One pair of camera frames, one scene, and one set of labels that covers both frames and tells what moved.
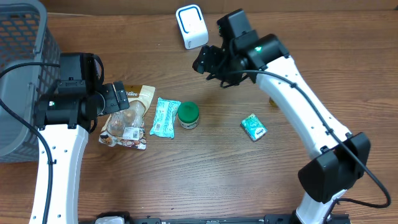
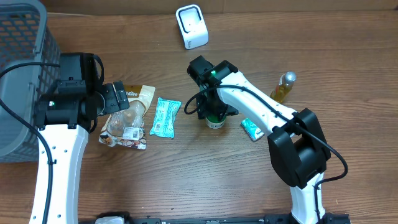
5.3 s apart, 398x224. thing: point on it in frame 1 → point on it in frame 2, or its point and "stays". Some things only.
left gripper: x=113 y=104 stays
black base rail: x=270 y=218 stays
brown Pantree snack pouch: x=126 y=128 stays
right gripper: x=209 y=65 → x=207 y=111
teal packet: x=164 y=118 stays
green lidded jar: x=188 y=114 → x=214 y=125
